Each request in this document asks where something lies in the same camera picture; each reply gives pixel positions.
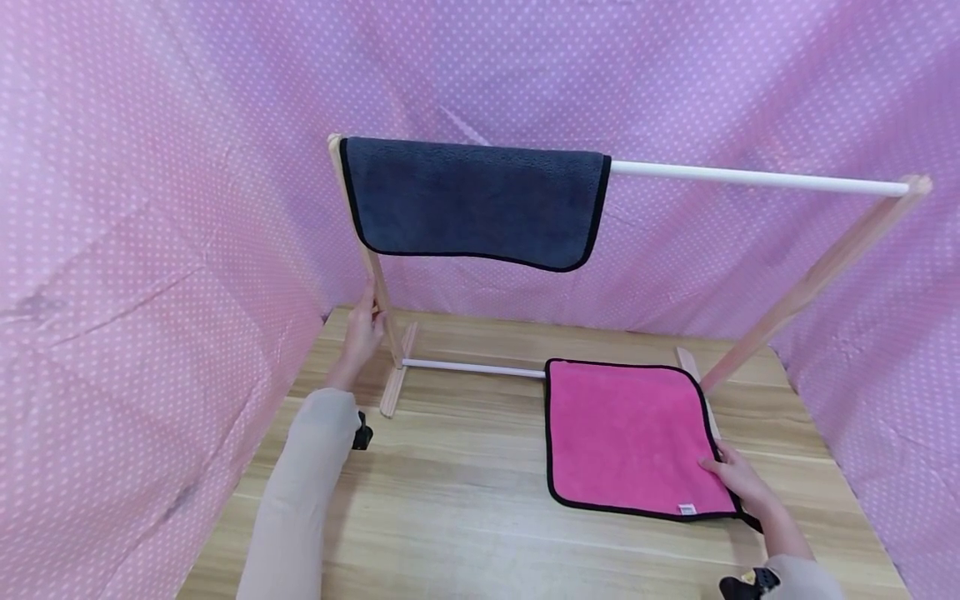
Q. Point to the person's right hand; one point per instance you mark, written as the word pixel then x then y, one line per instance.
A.
pixel 742 479

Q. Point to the pink towel black trim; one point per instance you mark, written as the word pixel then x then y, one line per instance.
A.
pixel 622 433

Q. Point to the wooden towel rack white rods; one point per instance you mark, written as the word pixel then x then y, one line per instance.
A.
pixel 757 177

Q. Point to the person's left thumb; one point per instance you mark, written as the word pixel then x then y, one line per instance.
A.
pixel 380 319

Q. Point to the person's left forearm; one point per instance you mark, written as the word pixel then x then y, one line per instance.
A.
pixel 300 500

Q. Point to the dark grey towel black trim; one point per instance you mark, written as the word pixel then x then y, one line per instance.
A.
pixel 472 200

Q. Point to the person's right fingers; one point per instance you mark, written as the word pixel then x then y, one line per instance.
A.
pixel 727 451

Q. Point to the person's right thumb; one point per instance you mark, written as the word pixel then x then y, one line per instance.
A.
pixel 714 468

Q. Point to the person's left hand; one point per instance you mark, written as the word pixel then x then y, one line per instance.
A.
pixel 358 342

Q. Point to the black wrist band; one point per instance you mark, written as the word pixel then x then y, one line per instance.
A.
pixel 362 431
pixel 746 583

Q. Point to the person's left fingers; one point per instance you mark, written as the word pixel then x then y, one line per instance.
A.
pixel 368 297

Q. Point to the person's right forearm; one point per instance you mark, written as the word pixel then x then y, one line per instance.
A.
pixel 795 558

